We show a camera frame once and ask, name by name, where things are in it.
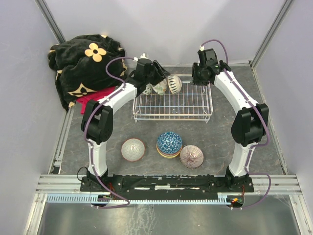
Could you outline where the red patterned bowl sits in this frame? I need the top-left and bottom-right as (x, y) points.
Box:
(142, 84), (153, 95)

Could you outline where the white wire dish rack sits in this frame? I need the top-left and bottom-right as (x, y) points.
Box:
(133, 74), (213, 122)

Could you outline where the blue triangle patterned bowl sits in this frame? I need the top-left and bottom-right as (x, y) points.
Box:
(156, 132), (182, 154)

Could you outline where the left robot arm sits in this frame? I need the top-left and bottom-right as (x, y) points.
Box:
(81, 57), (170, 191)

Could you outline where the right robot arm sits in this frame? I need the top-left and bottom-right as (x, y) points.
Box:
(192, 47), (270, 191)

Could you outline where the red cloth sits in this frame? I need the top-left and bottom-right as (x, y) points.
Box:
(77, 87), (115, 115)

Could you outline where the black floral fleece blanket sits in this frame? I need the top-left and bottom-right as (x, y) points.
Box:
(47, 34), (127, 110)

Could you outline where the grey geometric patterned bowl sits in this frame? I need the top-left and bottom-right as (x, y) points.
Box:
(121, 138), (145, 162)

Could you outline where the multicolour bowl under blue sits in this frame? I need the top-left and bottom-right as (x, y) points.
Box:
(156, 146), (182, 159)

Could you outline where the purple striped bowl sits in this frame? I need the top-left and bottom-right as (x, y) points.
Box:
(179, 145), (204, 169)

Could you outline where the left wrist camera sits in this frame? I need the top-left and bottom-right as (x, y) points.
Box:
(138, 52), (149, 63)

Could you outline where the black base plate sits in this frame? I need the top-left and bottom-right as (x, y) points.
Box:
(80, 175), (254, 201)

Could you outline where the aluminium frame rail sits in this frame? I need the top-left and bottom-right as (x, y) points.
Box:
(35, 175), (301, 205)

